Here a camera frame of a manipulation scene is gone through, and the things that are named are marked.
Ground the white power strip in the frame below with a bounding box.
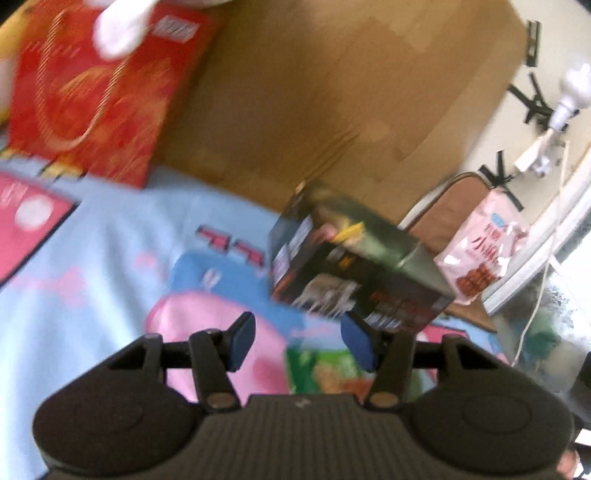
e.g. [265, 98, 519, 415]
[515, 134, 568, 178]

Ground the white plug adapter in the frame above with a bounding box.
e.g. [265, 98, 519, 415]
[547, 65, 591, 134]

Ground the cartoon printed bed sheet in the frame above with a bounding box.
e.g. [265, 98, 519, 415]
[0, 150, 513, 462]

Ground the white cable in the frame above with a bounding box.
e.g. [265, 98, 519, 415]
[510, 138, 571, 367]

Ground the white framed window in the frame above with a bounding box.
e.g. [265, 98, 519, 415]
[482, 134, 591, 398]

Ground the pink and blue fish plush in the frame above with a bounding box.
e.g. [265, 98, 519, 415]
[88, 0, 232, 61]

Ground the black tape cross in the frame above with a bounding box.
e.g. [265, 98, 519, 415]
[479, 150, 526, 213]
[507, 74, 553, 126]

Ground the brown seat cushion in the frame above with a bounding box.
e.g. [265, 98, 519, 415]
[399, 172, 497, 333]

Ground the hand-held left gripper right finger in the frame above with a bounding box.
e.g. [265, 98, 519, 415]
[341, 311, 485, 411]

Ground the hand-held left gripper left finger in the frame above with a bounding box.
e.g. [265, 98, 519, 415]
[106, 311, 257, 414]

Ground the dark printed cardboard box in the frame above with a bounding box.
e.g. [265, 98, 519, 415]
[268, 180, 455, 333]

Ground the red gift bag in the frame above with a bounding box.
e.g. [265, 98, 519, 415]
[7, 4, 218, 188]

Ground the yellow chick plush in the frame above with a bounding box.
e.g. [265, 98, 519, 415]
[0, 4, 33, 123]

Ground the black tape strip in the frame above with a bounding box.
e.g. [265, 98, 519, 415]
[525, 21, 542, 69]

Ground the pink snack bag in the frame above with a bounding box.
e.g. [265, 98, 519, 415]
[434, 189, 529, 305]

